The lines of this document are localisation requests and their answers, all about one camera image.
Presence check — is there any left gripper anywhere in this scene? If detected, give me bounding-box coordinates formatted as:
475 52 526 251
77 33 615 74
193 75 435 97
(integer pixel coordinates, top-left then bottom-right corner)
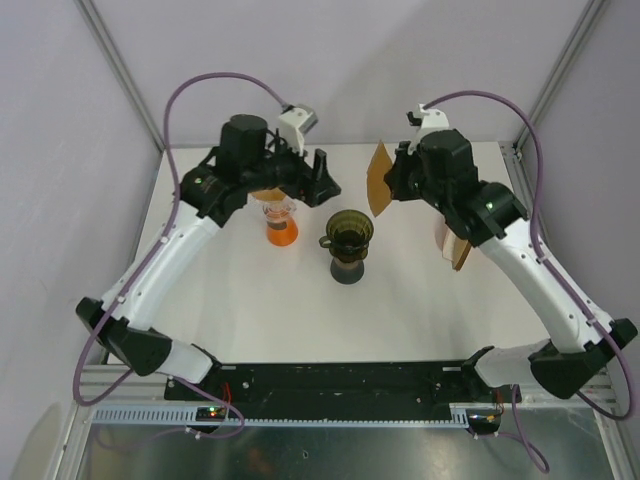
243 129 341 208

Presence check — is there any dark green dripper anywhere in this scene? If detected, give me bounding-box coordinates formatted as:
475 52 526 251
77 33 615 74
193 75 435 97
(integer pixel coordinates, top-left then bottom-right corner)
319 209 374 263

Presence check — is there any clear glass dripper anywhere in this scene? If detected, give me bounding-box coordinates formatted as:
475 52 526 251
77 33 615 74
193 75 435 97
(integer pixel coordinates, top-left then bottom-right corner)
249 194 296 224

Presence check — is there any brown coffee filter stack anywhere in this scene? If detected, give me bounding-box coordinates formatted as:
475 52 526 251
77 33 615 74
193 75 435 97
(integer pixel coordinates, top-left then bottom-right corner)
435 218 472 272

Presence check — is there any single brown coffee filter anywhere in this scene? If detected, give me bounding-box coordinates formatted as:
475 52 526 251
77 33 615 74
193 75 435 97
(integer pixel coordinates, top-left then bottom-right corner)
251 188 286 203

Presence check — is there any orange glass flask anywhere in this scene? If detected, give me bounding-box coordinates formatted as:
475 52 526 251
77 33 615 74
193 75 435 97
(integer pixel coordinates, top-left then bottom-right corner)
266 219 299 247

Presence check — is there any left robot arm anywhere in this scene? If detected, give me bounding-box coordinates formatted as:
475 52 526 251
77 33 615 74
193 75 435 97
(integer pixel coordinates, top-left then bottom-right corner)
76 106 341 400

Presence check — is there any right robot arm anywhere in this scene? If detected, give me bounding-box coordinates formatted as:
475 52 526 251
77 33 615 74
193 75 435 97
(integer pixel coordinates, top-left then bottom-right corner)
384 129 638 401

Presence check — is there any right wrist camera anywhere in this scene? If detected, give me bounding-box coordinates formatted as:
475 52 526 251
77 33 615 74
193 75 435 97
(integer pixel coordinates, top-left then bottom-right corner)
407 104 450 154

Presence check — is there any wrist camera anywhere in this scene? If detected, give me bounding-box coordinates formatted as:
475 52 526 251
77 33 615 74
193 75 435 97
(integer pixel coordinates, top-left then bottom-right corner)
277 104 318 154
407 104 450 154

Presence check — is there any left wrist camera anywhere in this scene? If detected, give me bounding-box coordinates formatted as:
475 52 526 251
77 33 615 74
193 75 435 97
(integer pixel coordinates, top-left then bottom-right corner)
277 104 318 154

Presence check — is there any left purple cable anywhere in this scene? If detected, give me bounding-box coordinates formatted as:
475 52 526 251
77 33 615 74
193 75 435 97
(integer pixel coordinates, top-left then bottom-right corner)
72 72 291 451

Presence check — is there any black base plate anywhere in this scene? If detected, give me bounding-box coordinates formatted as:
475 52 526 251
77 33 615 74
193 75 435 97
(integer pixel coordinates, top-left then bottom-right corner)
197 360 511 420

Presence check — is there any grey cable duct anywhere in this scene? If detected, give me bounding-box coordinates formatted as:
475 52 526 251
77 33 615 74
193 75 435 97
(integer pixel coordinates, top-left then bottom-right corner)
91 404 498 429

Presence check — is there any right aluminium frame post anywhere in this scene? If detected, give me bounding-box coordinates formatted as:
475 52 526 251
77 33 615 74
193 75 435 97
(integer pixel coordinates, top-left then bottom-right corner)
529 0 611 129

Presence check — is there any aluminium frame post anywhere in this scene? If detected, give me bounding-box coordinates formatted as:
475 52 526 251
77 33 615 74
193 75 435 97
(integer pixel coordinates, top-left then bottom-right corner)
74 0 165 153
529 0 611 129

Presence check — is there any left aluminium frame post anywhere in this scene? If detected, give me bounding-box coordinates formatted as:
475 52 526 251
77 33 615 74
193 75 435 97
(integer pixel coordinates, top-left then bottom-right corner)
74 0 165 153

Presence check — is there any aluminium rail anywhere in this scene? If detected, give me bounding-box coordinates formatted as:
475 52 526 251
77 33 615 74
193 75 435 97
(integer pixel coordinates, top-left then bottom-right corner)
78 364 617 408

